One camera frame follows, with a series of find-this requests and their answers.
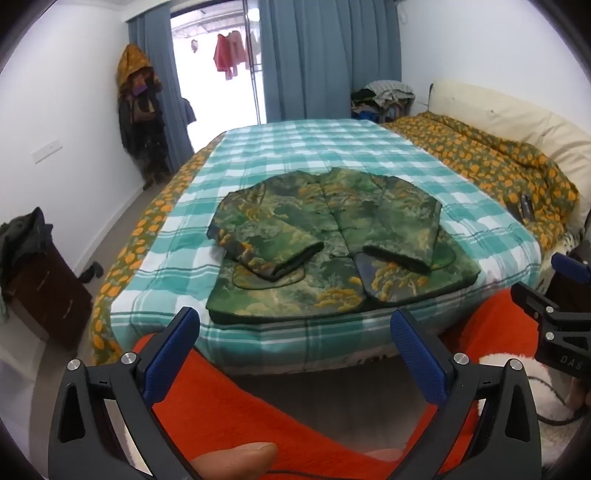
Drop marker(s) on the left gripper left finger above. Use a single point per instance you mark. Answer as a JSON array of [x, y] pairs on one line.
[[83, 443]]

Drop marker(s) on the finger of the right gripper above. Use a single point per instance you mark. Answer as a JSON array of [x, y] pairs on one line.
[[539, 308], [571, 268]]

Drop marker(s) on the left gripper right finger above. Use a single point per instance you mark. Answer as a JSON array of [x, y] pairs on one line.
[[443, 378]]

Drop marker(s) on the green landscape print padded jacket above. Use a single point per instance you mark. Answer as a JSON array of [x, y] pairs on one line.
[[303, 246]]

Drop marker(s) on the pile of clothes on chair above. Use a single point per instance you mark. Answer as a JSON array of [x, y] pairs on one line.
[[382, 101]]

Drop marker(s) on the clothes hanging on coat rack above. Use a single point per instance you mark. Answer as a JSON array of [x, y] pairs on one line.
[[140, 116]]

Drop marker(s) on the person left hand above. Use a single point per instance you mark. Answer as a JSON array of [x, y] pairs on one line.
[[245, 462]]

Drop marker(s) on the small dark packet on quilt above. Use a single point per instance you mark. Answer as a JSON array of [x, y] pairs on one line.
[[527, 208]]

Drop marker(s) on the orange red trousers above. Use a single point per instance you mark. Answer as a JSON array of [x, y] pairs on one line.
[[205, 411]]

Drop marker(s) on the orange floral green quilt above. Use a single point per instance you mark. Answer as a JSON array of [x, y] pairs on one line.
[[503, 169]]

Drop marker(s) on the dark wooden cabinet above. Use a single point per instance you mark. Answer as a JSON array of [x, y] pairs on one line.
[[50, 300]]

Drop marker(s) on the teal white plaid bed sheet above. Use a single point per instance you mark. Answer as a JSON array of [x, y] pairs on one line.
[[182, 264]]

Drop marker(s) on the dark garment behind curtain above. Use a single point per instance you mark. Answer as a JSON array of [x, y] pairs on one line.
[[189, 113]]

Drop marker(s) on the blue curtain right panel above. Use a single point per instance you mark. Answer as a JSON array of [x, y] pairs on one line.
[[315, 54]]

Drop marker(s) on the pink garments on balcony line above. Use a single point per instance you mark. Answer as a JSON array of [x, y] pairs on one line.
[[229, 53]]

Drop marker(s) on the white wall switch plate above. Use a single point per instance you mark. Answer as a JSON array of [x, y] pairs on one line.
[[45, 151]]

